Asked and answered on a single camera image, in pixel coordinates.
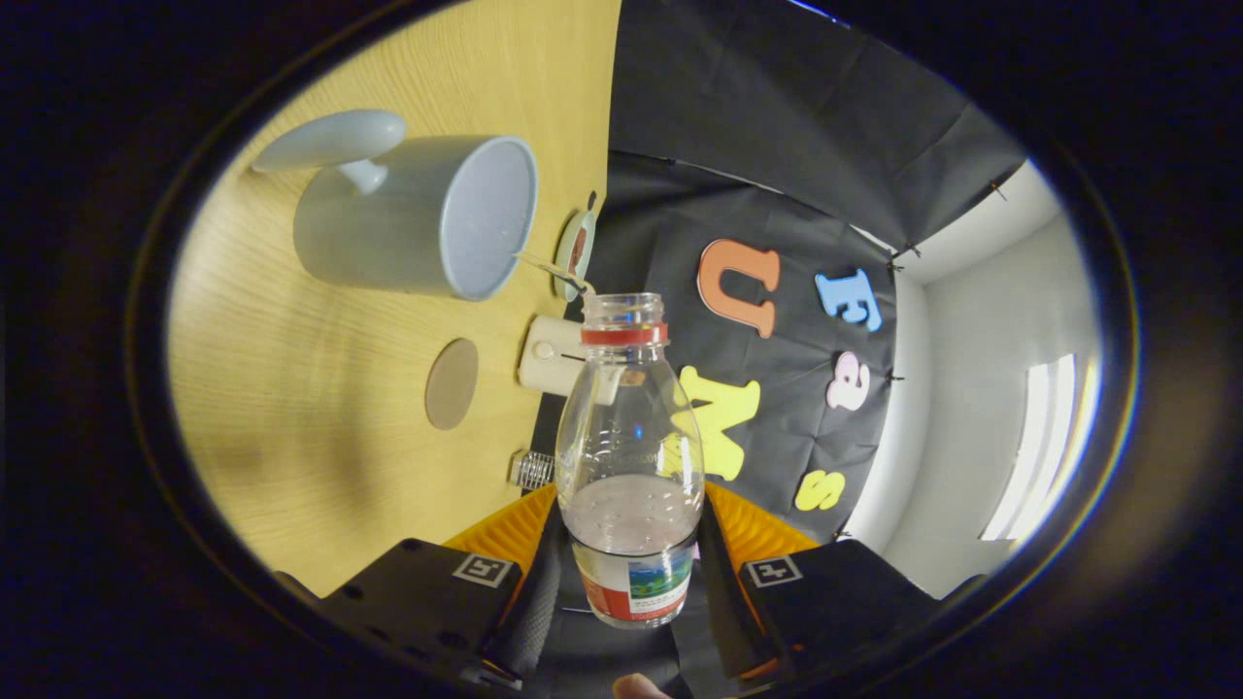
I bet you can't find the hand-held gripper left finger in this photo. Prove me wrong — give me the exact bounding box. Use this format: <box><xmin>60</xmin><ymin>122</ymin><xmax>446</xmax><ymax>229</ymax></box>
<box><xmin>316</xmin><ymin>483</ymin><xmax>564</xmax><ymax>692</ymax></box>

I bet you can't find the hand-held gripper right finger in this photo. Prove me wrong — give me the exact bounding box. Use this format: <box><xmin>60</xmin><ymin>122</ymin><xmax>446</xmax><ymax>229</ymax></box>
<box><xmin>694</xmin><ymin>481</ymin><xmax>943</xmax><ymax>681</ymax></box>

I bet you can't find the round brown coaster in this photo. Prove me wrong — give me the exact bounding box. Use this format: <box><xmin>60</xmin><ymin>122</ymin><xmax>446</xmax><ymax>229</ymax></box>
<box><xmin>424</xmin><ymin>337</ymin><xmax>480</xmax><ymax>431</ymax></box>

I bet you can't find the clear plastic juice bottle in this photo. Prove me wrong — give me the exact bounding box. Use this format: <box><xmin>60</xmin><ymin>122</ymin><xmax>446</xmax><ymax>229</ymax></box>
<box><xmin>554</xmin><ymin>292</ymin><xmax>706</xmax><ymax>630</ymax></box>

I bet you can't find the pale grey cup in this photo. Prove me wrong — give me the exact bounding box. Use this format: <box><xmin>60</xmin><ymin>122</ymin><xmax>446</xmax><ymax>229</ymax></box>
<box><xmin>251</xmin><ymin>109</ymin><xmax>540</xmax><ymax>302</ymax></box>

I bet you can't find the wooden table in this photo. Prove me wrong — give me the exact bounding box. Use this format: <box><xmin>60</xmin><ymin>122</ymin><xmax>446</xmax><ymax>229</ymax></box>
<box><xmin>167</xmin><ymin>0</ymin><xmax>622</xmax><ymax>598</ymax></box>

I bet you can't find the long ceiling light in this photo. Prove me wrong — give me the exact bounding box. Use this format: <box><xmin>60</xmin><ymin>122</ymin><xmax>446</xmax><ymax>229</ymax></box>
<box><xmin>981</xmin><ymin>354</ymin><xmax>1079</xmax><ymax>542</ymax></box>

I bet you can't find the white toaster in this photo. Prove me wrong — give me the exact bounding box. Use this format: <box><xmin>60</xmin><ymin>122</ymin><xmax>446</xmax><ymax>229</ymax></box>
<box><xmin>518</xmin><ymin>315</ymin><xmax>622</xmax><ymax>404</ymax></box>

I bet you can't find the pale green plate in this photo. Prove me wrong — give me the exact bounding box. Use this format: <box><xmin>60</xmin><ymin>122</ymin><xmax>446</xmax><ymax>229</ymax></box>
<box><xmin>554</xmin><ymin>209</ymin><xmax>598</xmax><ymax>302</ymax></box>

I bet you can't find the black backdrop cloth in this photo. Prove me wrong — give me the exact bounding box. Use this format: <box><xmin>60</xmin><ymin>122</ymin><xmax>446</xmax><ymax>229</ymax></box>
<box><xmin>529</xmin><ymin>0</ymin><xmax>1030</xmax><ymax>695</ymax></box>

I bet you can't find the metal wire holder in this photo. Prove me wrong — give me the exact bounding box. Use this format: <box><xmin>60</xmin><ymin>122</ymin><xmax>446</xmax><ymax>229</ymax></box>
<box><xmin>510</xmin><ymin>451</ymin><xmax>556</xmax><ymax>491</ymax></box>

